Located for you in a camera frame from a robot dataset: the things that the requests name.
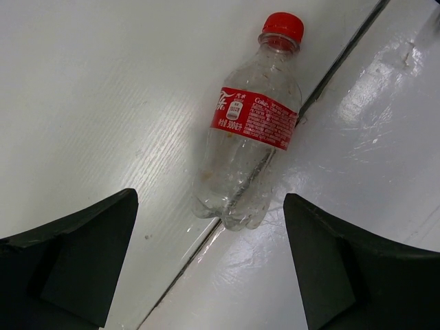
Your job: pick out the white taped cover plate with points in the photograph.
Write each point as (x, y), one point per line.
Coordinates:
(366, 151)

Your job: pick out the red label red cap bottle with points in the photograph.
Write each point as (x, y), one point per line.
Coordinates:
(252, 126)

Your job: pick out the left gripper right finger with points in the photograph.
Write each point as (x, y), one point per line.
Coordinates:
(350, 278)

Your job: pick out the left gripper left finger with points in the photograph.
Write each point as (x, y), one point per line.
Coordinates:
(64, 274)

